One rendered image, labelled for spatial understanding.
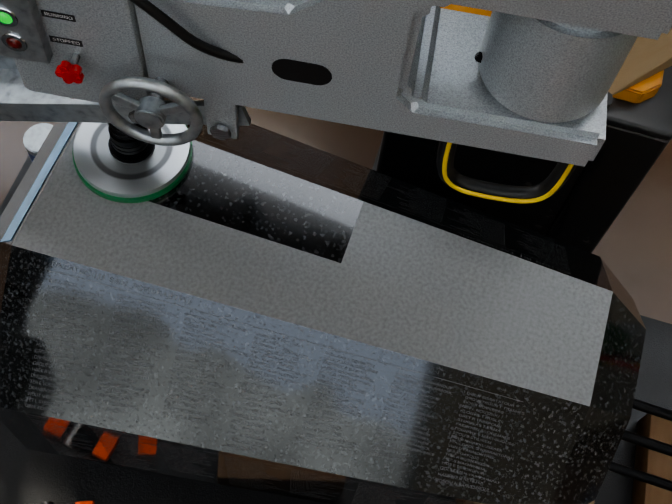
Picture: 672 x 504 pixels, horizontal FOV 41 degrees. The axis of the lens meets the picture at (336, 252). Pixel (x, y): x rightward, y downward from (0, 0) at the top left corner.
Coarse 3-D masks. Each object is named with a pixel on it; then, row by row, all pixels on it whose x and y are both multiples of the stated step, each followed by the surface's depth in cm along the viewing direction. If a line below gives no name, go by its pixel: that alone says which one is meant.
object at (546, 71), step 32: (512, 32) 115; (544, 32) 111; (576, 32) 110; (608, 32) 110; (480, 64) 128; (512, 64) 119; (544, 64) 115; (576, 64) 114; (608, 64) 116; (512, 96) 123; (544, 96) 120; (576, 96) 120
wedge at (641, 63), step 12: (660, 36) 188; (636, 48) 187; (648, 48) 187; (660, 48) 187; (636, 60) 186; (648, 60) 186; (660, 60) 186; (624, 72) 186; (636, 72) 185; (648, 72) 186; (612, 84) 185; (624, 84) 185
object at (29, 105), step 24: (0, 72) 161; (0, 96) 158; (24, 96) 156; (48, 96) 155; (0, 120) 155; (24, 120) 154; (48, 120) 153; (72, 120) 152; (96, 120) 150; (168, 120) 147; (240, 120) 143
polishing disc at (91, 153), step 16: (80, 128) 168; (96, 128) 168; (176, 128) 169; (80, 144) 166; (96, 144) 166; (80, 160) 165; (96, 160) 165; (112, 160) 165; (144, 160) 166; (160, 160) 166; (176, 160) 166; (96, 176) 163; (112, 176) 164; (128, 176) 164; (144, 176) 164; (160, 176) 164; (176, 176) 165; (112, 192) 162; (128, 192) 162; (144, 192) 163
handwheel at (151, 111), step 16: (112, 80) 124; (128, 80) 122; (144, 80) 122; (160, 80) 130; (112, 96) 126; (128, 96) 127; (160, 96) 129; (176, 96) 123; (112, 112) 130; (144, 112) 126; (160, 112) 127; (176, 112) 127; (192, 112) 126; (128, 128) 132; (160, 128) 132; (192, 128) 129; (160, 144) 134; (176, 144) 133
